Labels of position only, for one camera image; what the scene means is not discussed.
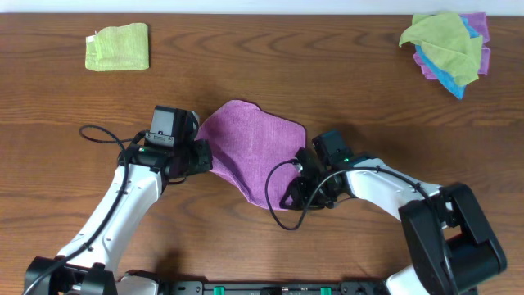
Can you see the blue microfiber cloth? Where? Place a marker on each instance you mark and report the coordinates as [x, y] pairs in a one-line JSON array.
[[443, 77]]

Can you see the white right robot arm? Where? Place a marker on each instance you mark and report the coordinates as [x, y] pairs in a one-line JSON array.
[[451, 244]]

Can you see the purple microfiber cloth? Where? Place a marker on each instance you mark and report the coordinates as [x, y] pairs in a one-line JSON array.
[[476, 24], [246, 144]]

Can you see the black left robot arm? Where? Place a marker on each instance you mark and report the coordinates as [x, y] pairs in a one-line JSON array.
[[163, 155]]

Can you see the green crumpled microfiber cloth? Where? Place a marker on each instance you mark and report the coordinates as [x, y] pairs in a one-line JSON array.
[[447, 43]]

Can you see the folded green microfiber cloth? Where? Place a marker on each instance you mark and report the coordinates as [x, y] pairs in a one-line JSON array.
[[118, 48]]

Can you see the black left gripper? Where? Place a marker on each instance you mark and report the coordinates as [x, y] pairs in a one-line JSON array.
[[201, 155]]

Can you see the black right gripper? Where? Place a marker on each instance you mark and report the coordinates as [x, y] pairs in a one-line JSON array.
[[305, 185]]

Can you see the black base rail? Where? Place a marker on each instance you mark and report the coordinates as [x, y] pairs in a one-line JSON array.
[[342, 288]]

